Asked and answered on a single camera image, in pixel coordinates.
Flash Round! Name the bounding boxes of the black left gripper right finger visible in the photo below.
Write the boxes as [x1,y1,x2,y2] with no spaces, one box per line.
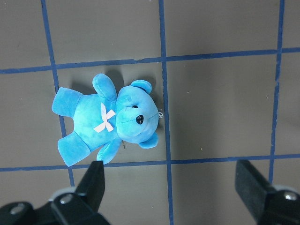
[235,160,300,225]

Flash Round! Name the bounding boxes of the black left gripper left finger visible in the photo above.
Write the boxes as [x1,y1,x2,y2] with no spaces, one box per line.
[0,161,109,225]

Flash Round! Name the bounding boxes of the blue teddy bear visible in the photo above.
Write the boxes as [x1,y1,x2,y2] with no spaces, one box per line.
[52,74,160,166]

